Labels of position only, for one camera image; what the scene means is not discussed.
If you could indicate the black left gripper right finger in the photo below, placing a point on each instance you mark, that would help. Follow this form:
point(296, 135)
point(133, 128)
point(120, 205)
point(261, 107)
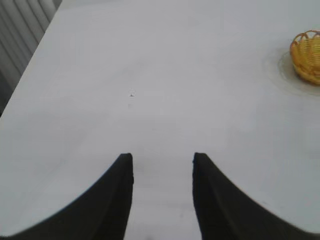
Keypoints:
point(220, 205)

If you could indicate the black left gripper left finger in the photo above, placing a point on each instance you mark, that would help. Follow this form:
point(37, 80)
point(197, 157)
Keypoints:
point(100, 205)

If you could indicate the yellow woven wicker basket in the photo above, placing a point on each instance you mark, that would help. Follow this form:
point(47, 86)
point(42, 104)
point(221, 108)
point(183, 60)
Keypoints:
point(308, 60)

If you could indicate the grey pleated curtain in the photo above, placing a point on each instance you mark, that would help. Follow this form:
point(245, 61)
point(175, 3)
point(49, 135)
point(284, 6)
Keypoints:
point(20, 32)

